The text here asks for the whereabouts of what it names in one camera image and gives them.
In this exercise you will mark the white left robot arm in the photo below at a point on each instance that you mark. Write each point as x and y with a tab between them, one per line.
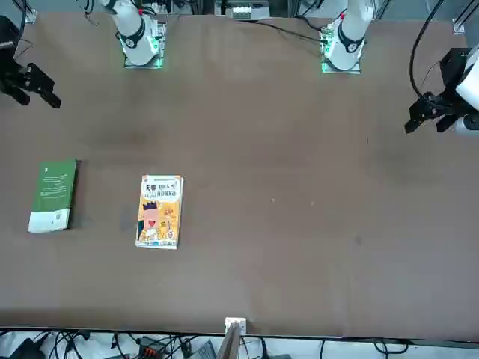
350	33

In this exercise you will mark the aluminium frame corner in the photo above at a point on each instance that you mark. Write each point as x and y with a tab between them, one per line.
459	24

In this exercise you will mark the black power adapter box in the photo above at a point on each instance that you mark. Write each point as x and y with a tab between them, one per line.
26	349

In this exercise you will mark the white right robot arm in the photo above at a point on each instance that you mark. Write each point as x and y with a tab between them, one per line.
132	26

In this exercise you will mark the green and white book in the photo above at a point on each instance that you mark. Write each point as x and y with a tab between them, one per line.
50	194

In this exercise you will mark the orange cartoon cover book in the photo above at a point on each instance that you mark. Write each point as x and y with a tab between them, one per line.
159	220

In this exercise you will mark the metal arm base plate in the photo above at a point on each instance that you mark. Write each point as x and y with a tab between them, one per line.
129	64
327	69

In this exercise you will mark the orange and black connector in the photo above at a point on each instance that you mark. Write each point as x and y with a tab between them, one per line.
149	351

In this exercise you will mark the aluminium profile post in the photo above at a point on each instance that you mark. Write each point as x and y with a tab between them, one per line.
229	344

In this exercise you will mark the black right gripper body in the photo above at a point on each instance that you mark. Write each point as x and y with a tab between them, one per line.
7	37

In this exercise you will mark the grey power strip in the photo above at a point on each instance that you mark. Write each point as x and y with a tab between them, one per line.
249	13

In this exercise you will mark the ribbed power adapter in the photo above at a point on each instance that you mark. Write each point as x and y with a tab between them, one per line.
205	350

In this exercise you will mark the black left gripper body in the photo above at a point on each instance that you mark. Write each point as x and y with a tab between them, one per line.
453	69

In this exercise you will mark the white post bracket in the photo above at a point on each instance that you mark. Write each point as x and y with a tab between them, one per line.
241	322

